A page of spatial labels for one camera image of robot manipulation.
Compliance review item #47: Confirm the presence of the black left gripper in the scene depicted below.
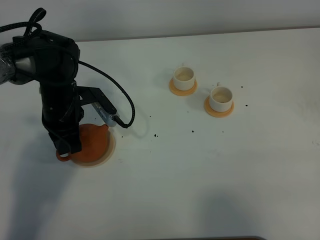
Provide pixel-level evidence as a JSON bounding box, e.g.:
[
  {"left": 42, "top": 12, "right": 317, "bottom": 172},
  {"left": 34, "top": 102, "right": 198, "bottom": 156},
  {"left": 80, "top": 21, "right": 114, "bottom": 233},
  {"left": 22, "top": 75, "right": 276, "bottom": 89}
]
[{"left": 39, "top": 80, "right": 84, "bottom": 158}]

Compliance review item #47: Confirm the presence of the brown clay teapot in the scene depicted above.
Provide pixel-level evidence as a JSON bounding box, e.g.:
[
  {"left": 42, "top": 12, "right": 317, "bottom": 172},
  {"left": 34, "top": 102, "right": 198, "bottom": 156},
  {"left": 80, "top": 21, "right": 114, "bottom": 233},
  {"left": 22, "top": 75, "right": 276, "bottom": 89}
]
[{"left": 56, "top": 123, "right": 110, "bottom": 164}]

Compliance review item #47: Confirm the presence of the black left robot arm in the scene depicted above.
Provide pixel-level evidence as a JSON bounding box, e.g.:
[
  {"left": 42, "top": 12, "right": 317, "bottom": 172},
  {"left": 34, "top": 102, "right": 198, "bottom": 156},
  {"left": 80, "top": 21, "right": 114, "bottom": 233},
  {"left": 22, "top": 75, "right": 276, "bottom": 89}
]
[{"left": 0, "top": 30, "right": 84, "bottom": 155}]

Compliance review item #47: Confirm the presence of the beige round teapot coaster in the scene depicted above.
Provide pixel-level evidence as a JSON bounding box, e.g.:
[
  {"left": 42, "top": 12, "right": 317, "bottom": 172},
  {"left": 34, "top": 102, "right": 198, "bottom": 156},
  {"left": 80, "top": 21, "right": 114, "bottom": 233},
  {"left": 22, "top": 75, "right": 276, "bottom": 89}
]
[{"left": 71, "top": 130, "right": 116, "bottom": 168}]

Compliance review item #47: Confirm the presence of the orange coaster far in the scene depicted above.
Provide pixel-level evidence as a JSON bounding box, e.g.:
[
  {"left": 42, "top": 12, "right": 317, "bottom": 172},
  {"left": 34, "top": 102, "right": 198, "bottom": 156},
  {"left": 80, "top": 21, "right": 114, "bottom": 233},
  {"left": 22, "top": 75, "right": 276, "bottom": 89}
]
[{"left": 168, "top": 78, "right": 198, "bottom": 97}]

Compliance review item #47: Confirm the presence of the orange coaster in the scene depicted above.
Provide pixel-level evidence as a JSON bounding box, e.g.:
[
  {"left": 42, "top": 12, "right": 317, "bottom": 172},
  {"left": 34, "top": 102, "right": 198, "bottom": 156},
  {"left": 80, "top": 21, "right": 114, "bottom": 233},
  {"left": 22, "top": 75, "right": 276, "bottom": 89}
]
[
  {"left": 204, "top": 96, "right": 235, "bottom": 118},
  {"left": 168, "top": 78, "right": 198, "bottom": 97}
]

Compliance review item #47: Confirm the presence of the white teacup far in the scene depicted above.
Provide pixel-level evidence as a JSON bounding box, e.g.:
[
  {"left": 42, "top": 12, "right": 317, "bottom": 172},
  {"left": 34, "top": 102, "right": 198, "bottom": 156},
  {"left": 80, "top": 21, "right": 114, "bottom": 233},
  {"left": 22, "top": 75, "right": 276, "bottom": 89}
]
[{"left": 173, "top": 66, "right": 195, "bottom": 91}]

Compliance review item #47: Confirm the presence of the white teacup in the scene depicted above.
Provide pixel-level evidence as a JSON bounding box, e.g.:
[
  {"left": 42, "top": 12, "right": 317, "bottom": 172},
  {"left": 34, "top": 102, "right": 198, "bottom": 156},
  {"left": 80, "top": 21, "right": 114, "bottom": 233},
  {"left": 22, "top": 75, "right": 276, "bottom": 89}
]
[
  {"left": 209, "top": 86, "right": 233, "bottom": 113},
  {"left": 173, "top": 66, "right": 195, "bottom": 91}
]

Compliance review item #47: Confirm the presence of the white teacup near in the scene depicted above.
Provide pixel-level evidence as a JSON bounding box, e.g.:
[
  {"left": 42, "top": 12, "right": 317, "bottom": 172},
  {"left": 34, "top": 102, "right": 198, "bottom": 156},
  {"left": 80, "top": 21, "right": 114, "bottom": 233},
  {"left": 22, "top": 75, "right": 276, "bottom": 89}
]
[{"left": 209, "top": 86, "right": 233, "bottom": 113}]

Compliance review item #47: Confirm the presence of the orange coaster near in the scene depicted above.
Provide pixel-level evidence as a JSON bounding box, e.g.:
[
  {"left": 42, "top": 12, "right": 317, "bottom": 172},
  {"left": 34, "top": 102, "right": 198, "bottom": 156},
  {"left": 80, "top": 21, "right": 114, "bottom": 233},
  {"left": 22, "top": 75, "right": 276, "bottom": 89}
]
[{"left": 204, "top": 96, "right": 235, "bottom": 118}]

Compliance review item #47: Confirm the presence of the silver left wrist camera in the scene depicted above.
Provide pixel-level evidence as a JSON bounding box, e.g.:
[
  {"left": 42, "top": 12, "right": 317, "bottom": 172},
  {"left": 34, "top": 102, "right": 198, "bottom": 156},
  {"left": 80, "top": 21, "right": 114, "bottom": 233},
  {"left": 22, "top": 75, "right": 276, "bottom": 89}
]
[{"left": 91, "top": 101, "right": 119, "bottom": 127}]

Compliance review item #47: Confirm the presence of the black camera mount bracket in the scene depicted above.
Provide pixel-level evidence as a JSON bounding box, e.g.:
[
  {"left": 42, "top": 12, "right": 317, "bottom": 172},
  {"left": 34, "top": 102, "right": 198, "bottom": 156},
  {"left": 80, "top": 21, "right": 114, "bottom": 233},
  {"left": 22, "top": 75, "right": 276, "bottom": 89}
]
[{"left": 76, "top": 86, "right": 117, "bottom": 115}]

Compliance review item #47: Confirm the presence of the black braided camera cable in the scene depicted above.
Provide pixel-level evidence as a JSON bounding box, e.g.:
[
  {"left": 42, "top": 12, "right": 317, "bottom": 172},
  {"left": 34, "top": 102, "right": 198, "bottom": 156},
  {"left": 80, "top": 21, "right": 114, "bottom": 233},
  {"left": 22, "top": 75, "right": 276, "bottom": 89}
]
[{"left": 0, "top": 7, "right": 136, "bottom": 129}]

